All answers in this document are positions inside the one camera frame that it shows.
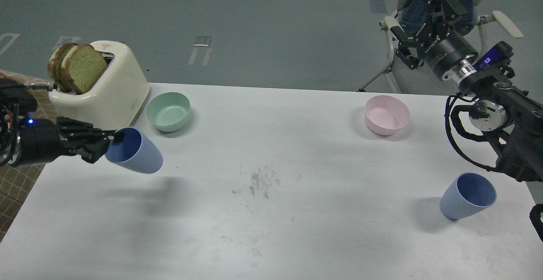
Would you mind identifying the checkered beige cloth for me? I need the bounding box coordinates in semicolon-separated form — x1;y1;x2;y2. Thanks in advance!
0;90;59;240

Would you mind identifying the blue cup image-right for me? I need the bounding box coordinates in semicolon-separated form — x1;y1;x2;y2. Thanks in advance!
439;173;497;220

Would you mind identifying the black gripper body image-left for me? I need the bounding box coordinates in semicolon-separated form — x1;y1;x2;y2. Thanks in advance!
15;116;111;167

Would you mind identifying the bread slice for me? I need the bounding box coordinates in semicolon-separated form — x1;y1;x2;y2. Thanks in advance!
60;44;108;94
47;43;78;92

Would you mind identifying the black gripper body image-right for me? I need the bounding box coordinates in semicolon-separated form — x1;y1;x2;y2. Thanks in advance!
395;0;478;81

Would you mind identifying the pink bowl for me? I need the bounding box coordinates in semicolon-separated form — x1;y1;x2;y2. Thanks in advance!
364;95;411;136

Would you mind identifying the front bread slice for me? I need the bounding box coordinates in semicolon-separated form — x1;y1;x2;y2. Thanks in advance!
60;44;108;94

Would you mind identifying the green bowl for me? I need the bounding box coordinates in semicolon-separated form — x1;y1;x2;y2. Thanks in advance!
145;92;192;132

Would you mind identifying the cream toaster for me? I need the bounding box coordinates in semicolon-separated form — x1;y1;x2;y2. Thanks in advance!
48;40;151;130

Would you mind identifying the blue cup image-left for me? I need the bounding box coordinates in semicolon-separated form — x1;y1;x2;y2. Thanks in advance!
105;127;163;174

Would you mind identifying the rear bread slice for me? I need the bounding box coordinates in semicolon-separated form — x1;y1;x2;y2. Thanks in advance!
47;43;78;92

